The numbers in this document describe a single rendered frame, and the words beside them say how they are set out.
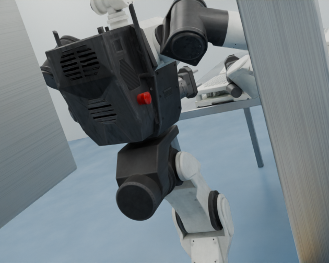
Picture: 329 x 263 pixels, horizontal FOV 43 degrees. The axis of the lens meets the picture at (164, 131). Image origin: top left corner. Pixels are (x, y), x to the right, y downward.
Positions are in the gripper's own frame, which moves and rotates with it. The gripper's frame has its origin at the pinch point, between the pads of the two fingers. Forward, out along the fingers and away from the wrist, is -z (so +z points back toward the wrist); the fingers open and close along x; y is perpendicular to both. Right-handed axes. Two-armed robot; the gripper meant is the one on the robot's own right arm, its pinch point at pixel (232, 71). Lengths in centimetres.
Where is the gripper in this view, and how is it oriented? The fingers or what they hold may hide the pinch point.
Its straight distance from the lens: 160.5
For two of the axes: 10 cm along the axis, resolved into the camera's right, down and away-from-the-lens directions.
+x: 2.8, 9.3, 2.4
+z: 0.3, 2.4, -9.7
